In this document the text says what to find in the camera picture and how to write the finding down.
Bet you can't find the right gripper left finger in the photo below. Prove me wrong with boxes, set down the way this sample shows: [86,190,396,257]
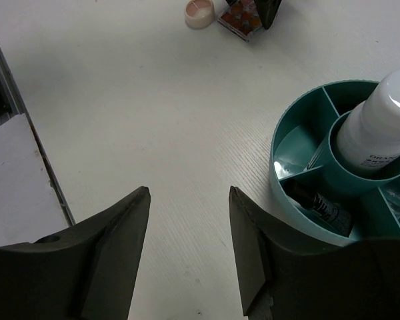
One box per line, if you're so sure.
[0,187,151,319]

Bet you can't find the teal round organizer cup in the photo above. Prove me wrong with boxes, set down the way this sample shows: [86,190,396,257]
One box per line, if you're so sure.
[269,80,400,247]

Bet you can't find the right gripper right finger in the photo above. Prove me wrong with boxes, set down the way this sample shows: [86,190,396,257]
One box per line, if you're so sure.
[229,187,400,319]

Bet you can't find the white cap toner bottle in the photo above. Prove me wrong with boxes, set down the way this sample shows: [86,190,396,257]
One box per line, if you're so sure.
[335,70,400,175]

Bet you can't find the square eyeshadow palette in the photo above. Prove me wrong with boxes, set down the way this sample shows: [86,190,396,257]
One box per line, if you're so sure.
[218,0,263,42]

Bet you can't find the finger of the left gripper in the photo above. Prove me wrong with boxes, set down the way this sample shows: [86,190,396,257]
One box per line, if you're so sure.
[255,0,282,30]

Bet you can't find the black mascara tube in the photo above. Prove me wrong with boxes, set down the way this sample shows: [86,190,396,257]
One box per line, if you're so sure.
[282,179,353,237]

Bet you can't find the round beige powder compact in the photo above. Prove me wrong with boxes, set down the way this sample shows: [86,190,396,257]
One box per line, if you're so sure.
[184,0,215,29]

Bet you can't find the small black cap jar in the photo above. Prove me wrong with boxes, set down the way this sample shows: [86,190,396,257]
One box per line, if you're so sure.
[381,180,400,219]

